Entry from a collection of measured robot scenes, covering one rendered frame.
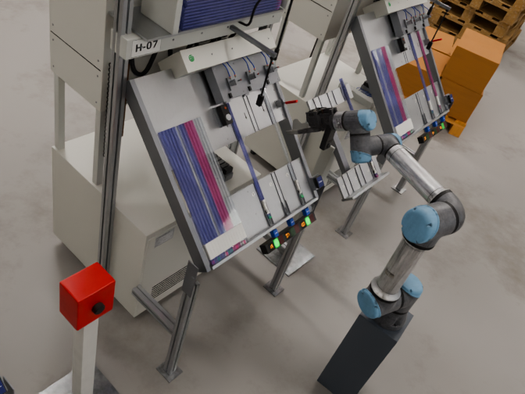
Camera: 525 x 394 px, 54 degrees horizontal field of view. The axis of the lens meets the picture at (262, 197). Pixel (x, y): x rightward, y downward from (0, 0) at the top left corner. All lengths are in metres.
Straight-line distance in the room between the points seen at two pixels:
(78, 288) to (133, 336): 0.87
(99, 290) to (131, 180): 0.72
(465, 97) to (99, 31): 3.51
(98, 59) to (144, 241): 0.71
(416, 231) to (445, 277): 1.73
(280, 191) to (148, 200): 0.55
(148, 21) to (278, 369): 1.65
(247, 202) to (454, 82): 3.04
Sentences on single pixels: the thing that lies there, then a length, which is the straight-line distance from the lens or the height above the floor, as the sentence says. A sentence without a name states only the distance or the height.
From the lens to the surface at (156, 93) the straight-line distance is 1.86.
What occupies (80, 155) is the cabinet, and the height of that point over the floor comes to 0.62.
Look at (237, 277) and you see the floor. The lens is 2.83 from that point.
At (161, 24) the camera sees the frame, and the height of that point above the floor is 1.40.
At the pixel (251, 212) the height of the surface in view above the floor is 0.78.
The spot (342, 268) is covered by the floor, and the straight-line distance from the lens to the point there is 3.11.
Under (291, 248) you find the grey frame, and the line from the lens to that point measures 2.58.
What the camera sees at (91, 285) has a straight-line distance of 1.72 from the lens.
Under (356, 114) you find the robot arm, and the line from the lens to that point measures 1.92.
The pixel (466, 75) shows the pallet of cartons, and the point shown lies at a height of 0.52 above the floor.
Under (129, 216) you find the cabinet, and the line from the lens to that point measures 2.15.
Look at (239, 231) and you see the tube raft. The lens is 1.98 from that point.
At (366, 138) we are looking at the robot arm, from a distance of 1.93.
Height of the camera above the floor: 2.16
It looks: 40 degrees down
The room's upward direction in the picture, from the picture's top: 19 degrees clockwise
